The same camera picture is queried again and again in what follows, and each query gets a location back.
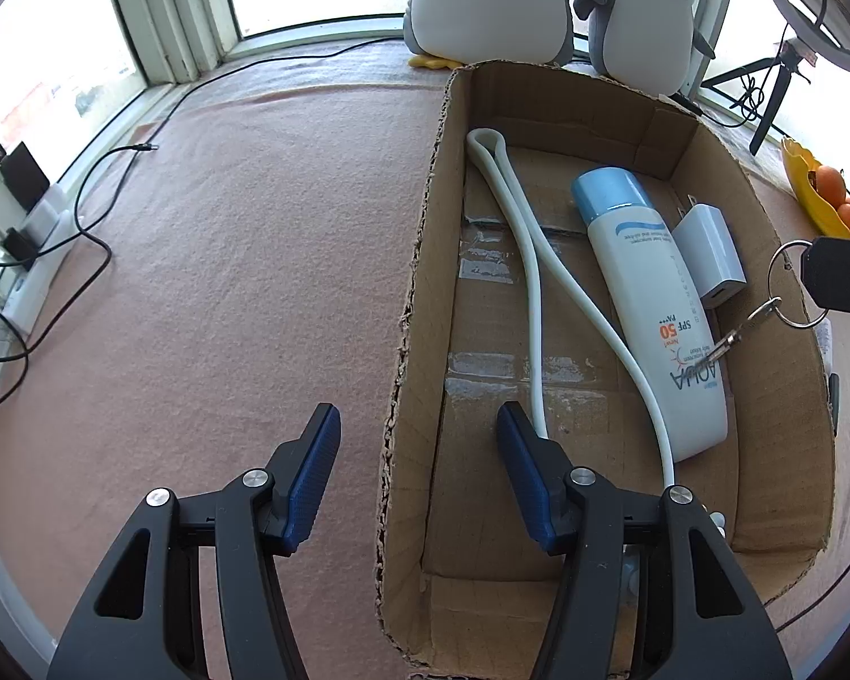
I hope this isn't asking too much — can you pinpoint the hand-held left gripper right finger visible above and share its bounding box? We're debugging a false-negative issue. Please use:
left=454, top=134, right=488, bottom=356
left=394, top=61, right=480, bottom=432
left=496, top=400, right=794, bottom=680

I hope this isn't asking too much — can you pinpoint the brown cardboard box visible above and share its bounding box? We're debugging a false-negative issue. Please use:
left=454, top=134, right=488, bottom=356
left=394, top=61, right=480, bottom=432
left=375, top=60, right=838, bottom=670

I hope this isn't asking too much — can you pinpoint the long black cable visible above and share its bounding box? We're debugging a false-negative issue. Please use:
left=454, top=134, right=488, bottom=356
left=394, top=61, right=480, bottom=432
left=57, top=39, right=408, bottom=181

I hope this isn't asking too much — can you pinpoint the white window frame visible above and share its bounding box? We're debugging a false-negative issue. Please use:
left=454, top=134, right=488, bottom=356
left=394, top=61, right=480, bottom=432
left=92, top=0, right=850, bottom=129

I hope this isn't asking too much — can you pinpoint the thin black cable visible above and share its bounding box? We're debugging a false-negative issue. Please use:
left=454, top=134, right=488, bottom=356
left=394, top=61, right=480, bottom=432
left=777, top=542, right=843, bottom=631

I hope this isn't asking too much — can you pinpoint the white blue sunscreen bottle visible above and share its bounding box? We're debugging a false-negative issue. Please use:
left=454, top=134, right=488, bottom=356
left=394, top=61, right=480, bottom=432
left=571, top=168, right=729, bottom=463

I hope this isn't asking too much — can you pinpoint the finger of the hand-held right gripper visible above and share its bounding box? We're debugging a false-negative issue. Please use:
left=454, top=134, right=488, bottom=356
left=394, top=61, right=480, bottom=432
left=799, top=236, right=850, bottom=317

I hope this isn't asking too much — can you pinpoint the large penguin plush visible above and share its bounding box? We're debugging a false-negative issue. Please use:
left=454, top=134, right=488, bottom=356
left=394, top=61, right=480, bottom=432
left=388, top=0, right=606, bottom=72

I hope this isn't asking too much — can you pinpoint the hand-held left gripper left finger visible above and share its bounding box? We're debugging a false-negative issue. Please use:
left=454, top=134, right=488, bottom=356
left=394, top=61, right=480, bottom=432
left=46, top=402, right=342, bottom=680

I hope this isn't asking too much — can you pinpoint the small penguin plush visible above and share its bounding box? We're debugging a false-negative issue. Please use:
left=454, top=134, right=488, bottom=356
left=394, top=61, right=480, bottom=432
left=573, top=0, right=716, bottom=96

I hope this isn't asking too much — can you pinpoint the white power strip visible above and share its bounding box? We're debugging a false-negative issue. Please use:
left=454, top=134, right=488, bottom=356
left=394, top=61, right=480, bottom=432
left=0, top=184, right=72, bottom=327

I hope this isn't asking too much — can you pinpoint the white flexible neck loop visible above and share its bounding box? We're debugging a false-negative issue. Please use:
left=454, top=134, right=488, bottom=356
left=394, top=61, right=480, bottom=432
left=466, top=129, right=675, bottom=493

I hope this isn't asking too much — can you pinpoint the metal key ring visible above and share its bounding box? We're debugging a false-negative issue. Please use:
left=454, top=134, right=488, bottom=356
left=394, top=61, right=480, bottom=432
left=708, top=239, right=833, bottom=362

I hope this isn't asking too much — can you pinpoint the pink blanket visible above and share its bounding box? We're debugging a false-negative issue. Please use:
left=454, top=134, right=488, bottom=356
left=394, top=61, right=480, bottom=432
left=0, top=71, right=850, bottom=680

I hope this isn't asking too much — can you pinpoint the white wall charger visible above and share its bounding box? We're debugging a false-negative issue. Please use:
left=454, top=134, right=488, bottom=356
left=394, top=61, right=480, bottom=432
left=673, top=194, right=746, bottom=311

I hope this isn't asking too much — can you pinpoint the yellow plastic bowl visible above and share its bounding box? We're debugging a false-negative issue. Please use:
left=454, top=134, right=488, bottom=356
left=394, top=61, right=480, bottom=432
left=781, top=138, right=850, bottom=242

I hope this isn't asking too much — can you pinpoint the black power adapter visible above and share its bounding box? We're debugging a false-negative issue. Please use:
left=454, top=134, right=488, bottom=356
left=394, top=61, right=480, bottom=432
left=0, top=142, right=50, bottom=203

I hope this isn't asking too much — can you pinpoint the black tripod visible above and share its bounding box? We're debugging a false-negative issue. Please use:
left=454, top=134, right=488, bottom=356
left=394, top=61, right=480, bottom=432
left=701, top=39, right=819, bottom=157

